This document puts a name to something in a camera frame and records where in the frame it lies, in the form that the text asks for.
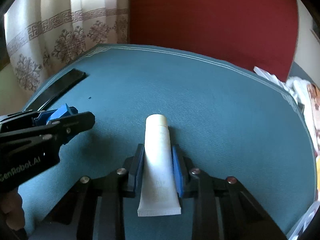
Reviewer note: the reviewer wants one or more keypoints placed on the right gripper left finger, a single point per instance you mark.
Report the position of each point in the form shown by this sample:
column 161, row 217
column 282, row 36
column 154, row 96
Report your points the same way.
column 112, row 189

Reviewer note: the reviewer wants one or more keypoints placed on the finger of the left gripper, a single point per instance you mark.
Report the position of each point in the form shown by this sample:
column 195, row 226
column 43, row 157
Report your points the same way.
column 62, row 127
column 25, row 119

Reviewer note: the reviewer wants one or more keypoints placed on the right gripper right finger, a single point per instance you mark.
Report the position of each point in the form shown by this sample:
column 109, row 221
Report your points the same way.
column 223, row 208

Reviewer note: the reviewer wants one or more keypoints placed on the blue toy brick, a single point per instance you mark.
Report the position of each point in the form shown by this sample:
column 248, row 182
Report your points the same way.
column 61, row 112

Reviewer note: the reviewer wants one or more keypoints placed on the white tube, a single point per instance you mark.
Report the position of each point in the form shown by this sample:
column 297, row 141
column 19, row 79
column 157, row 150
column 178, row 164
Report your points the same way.
column 158, row 194

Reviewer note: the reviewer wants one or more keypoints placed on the left hand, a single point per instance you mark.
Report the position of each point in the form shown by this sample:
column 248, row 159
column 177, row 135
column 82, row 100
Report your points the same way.
column 11, row 206

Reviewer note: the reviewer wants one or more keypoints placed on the black smartphone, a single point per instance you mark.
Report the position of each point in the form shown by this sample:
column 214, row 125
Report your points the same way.
column 56, row 87

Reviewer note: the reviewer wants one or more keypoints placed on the clear plastic bowl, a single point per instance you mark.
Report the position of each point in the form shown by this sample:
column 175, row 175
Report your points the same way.
column 298, row 229

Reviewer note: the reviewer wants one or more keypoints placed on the teal table mat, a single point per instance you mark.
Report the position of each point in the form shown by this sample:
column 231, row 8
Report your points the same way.
column 227, row 120

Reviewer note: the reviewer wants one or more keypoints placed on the patterned beige curtain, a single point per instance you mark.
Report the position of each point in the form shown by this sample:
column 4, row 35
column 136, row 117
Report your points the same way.
column 43, row 36

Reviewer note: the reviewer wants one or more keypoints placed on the floral white quilt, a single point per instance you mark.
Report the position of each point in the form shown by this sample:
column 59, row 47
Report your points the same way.
column 307, row 94

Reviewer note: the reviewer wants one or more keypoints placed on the white tissue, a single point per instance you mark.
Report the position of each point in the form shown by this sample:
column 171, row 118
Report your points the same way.
column 270, row 77

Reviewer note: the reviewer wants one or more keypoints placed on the red upright mattress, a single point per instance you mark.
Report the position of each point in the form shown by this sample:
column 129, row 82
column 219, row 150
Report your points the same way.
column 246, row 33

